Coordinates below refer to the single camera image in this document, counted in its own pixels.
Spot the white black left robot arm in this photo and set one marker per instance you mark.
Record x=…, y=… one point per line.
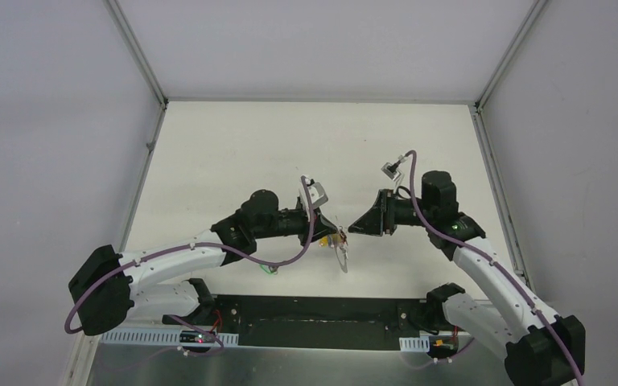
x=111, y=287

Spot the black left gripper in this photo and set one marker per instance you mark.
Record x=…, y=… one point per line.
x=315, y=223

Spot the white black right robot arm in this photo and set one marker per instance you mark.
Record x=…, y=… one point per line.
x=535, y=343

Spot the white slotted cable duct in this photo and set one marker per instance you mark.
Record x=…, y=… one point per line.
x=414, y=344
x=162, y=337

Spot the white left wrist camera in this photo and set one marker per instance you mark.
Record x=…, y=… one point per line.
x=311, y=192

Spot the green tag key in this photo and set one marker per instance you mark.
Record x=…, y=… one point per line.
x=268, y=269

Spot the white slotted cable duct right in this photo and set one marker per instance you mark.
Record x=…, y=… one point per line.
x=414, y=344

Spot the aluminium frame rail left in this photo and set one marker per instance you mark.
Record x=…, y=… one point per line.
x=148, y=103

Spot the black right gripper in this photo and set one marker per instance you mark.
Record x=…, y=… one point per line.
x=380, y=218

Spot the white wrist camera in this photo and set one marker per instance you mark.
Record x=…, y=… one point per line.
x=391, y=170
x=311, y=192

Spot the aluminium frame rail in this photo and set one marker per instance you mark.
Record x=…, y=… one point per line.
x=148, y=103
x=486, y=136

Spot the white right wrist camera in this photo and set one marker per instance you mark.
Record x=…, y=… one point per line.
x=391, y=170

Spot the aluminium frame rail right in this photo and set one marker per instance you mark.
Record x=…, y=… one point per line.
x=486, y=136

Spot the white slotted cable duct left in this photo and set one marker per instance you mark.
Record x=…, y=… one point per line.
x=162, y=337

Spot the yellow tag key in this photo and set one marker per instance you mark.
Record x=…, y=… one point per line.
x=325, y=243

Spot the black robot base mount plate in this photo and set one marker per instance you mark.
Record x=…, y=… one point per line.
x=371, y=324

